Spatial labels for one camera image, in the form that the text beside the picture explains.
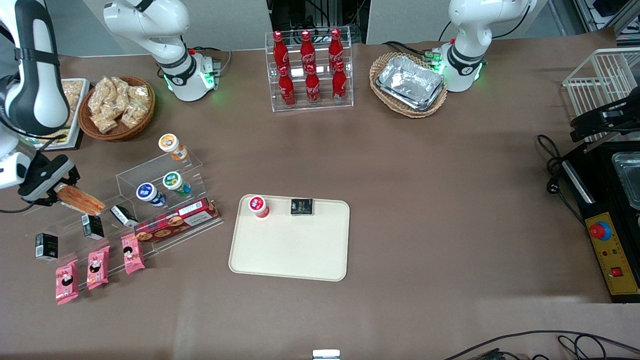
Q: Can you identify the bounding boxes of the white rectangular snack tray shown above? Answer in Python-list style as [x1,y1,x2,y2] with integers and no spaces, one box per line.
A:
[30,78,91,151]

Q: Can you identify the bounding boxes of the grey aluminium frame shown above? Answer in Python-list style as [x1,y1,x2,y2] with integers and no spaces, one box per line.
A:
[570,0,640,41]

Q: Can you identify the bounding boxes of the clear acrylic bottle rack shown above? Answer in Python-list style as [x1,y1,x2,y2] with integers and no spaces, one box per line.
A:
[264,27,355,113]

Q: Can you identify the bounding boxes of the red lid yogurt cup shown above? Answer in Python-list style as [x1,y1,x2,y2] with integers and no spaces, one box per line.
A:
[248,195,271,220]

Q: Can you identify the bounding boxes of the light wicker basket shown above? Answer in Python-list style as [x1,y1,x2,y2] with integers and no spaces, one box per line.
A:
[369,52,449,119]

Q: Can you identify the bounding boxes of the brown wicker basket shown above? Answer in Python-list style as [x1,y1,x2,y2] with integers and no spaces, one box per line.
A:
[77,76,156,142]

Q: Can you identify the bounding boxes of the red cola bottle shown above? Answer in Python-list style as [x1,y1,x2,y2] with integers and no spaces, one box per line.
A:
[331,62,349,104]
[277,66,297,107]
[328,28,345,68]
[304,64,322,105]
[299,29,317,71]
[272,30,291,72]

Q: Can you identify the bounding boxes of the orange lid cup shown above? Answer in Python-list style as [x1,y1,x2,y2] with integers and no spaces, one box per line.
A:
[158,133,189,162]

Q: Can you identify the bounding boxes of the aluminium foil tray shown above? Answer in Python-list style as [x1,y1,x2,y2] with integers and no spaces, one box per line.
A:
[375,54,446,112]

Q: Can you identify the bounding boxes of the steel machine tray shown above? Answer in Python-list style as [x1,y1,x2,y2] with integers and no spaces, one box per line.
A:
[610,151,640,211]

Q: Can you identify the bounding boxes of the rice cracker pack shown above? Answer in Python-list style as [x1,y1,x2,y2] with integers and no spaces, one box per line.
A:
[61,80,84,111]

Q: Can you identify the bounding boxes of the clear bag of puffed snacks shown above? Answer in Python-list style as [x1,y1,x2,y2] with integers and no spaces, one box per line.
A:
[88,79,112,115]
[102,76,132,103]
[121,102,147,130]
[127,84,151,109]
[91,110,119,135]

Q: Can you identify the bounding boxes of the red emergency stop button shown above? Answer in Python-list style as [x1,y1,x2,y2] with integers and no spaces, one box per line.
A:
[588,221,612,242]

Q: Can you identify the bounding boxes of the black floor cable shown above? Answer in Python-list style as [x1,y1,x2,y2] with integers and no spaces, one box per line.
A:
[440,329,640,360]

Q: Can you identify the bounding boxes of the cream plastic tray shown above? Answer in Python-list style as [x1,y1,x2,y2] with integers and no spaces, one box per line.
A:
[228,194,351,282]

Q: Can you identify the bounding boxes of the black power cable with plug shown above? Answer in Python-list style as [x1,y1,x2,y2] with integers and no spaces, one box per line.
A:
[537,133,587,227]

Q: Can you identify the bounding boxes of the green lid cup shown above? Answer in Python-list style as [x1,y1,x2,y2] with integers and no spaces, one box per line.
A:
[162,171,192,197]

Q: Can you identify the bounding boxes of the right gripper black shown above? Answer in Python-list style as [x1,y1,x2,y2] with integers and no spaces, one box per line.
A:
[18,154,81,207]

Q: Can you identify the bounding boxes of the black sealing machine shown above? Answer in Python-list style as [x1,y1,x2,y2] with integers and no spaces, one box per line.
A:
[560,142,640,304]

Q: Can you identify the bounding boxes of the orange sandwich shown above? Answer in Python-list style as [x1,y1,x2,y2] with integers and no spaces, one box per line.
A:
[54,183,107,211]

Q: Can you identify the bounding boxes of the blue lid cup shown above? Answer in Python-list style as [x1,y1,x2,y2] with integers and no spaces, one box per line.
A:
[135,182,167,208]

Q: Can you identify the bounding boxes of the pink snack packet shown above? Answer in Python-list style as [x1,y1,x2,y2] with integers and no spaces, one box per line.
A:
[121,233,146,276]
[86,245,111,291]
[54,259,80,306]

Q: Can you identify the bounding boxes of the clear acrylic tiered stand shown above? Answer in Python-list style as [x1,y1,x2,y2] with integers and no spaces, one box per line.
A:
[22,149,225,282]

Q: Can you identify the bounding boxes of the small black box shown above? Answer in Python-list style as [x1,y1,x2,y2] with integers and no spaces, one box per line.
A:
[81,212,105,240]
[109,204,140,229]
[34,232,60,262]

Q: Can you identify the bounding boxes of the red cookie box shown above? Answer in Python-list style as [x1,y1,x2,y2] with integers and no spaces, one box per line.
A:
[133,197,220,244]

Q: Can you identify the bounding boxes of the white wire basket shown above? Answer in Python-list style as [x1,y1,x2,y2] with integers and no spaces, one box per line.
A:
[562,47,640,147]

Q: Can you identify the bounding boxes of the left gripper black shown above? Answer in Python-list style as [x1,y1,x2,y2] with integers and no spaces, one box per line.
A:
[570,97,640,143]

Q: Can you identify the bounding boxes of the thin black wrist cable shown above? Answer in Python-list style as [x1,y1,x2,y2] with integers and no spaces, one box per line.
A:
[0,200,34,215]

